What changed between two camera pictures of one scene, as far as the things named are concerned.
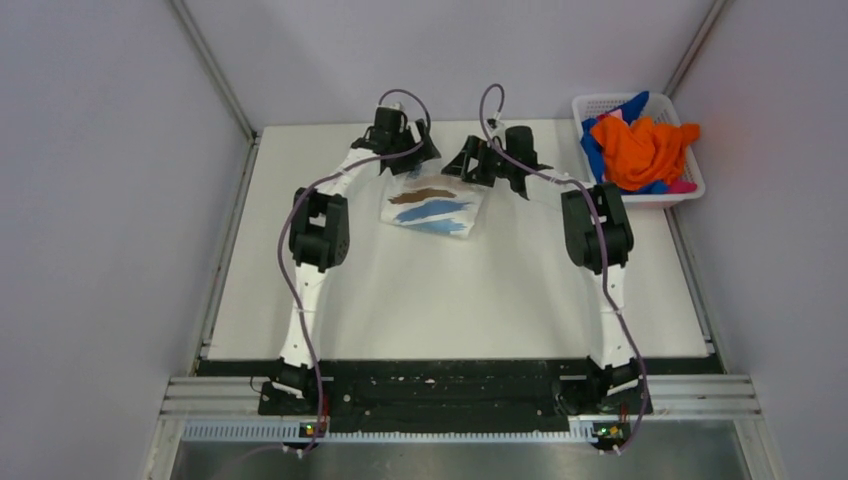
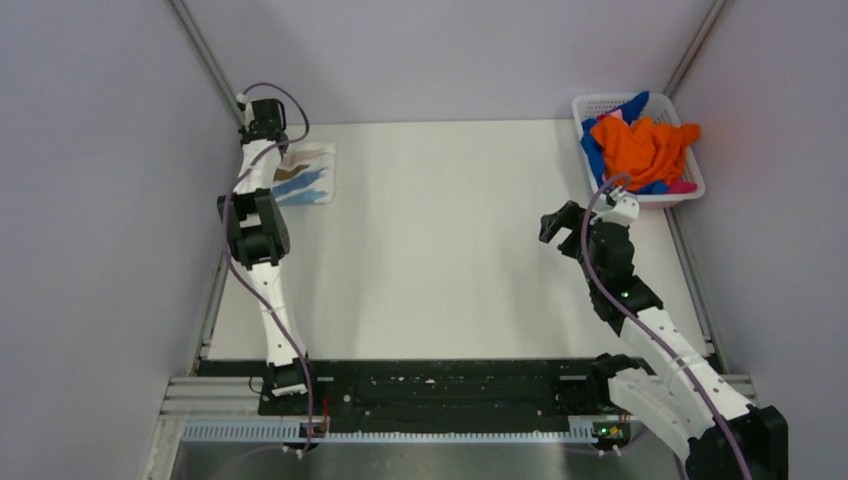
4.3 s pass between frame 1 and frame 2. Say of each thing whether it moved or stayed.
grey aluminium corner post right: stayed
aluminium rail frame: stayed
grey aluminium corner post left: stayed
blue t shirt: stayed
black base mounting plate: stayed
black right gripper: moved
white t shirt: moved
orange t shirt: stayed
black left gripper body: moved
